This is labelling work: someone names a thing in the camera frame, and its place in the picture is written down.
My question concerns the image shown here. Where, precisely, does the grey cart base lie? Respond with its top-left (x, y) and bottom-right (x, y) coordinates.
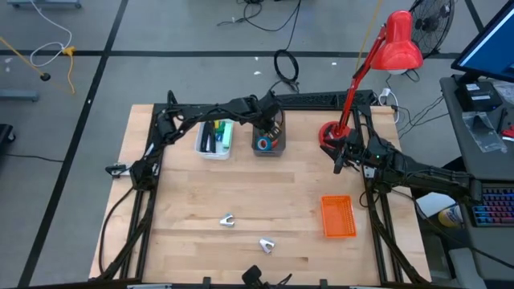
top-left (7, 0), bottom-right (82, 9)
top-left (0, 90), bottom-right (40, 102)

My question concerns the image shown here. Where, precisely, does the clear plastic bag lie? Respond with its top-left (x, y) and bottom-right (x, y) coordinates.
top-left (461, 111), bottom-right (508, 153)

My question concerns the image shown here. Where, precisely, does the grey translucent plastic bin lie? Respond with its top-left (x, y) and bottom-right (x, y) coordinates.
top-left (251, 110), bottom-right (287, 157)

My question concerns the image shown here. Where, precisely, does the long black floor cable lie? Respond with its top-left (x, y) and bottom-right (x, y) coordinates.
top-left (216, 0), bottom-right (303, 33)

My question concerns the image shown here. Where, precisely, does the black computer monitor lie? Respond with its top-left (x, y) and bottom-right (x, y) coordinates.
top-left (451, 0), bottom-right (514, 83)

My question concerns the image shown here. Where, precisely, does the yellow cord black plug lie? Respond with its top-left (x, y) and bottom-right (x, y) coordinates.
top-left (0, 35), bottom-right (52, 82)

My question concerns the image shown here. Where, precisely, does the black device with cable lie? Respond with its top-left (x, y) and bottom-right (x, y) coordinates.
top-left (240, 264), bottom-right (294, 289)

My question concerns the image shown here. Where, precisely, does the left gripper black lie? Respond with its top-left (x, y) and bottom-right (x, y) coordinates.
top-left (251, 91), bottom-right (284, 140)

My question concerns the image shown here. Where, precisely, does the backlit rainbow keyboard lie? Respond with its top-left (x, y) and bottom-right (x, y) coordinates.
top-left (471, 186), bottom-right (514, 228)

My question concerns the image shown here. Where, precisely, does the red desk lamp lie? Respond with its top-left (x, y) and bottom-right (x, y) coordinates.
top-left (319, 10), bottom-right (425, 148)

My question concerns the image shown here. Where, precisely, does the yellow hanging cord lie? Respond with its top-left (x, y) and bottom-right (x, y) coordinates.
top-left (356, 0), bottom-right (383, 73)

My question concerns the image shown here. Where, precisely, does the yellow extension cord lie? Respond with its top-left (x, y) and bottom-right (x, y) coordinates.
top-left (62, 46), bottom-right (77, 96)

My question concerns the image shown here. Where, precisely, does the white plastic bin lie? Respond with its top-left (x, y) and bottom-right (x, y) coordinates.
top-left (194, 118), bottom-right (235, 161)

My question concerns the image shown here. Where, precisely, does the orange perforated plastic basket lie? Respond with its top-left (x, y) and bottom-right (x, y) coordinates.
top-left (320, 195), bottom-right (357, 238)

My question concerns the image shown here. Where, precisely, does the black aluminium table frame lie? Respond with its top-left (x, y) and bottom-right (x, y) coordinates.
top-left (90, 90), bottom-right (433, 289)

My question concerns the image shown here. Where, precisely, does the white power adapter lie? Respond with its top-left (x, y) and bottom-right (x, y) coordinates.
top-left (379, 87), bottom-right (401, 124)

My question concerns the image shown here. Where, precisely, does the yellow bottle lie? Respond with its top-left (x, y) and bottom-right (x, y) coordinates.
top-left (438, 205), bottom-right (463, 229)

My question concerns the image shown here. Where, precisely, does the white floor cable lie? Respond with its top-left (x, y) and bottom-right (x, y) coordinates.
top-left (30, 0), bottom-right (73, 68)

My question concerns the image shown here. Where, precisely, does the grey desk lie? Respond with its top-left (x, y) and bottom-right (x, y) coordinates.
top-left (440, 74), bottom-right (514, 289)

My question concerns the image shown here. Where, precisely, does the black chair base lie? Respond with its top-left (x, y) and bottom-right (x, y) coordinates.
top-left (0, 123), bottom-right (16, 146)

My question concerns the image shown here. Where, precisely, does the white paper sheet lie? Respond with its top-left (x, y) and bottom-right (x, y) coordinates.
top-left (415, 191), bottom-right (457, 218)

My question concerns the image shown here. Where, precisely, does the black mini computer box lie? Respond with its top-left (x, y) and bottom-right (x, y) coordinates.
top-left (455, 81), bottom-right (504, 112)

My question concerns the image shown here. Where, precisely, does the long black stapler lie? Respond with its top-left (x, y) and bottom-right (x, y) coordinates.
top-left (200, 120), bottom-right (217, 153)

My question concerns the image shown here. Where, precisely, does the black floor fan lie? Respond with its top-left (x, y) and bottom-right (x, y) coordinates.
top-left (409, 0), bottom-right (457, 59)

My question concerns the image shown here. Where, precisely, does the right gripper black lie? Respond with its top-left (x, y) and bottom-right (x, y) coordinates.
top-left (332, 130), bottom-right (381, 174)

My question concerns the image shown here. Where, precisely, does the coiled black cable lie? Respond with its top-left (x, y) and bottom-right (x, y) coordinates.
top-left (274, 49), bottom-right (301, 92)

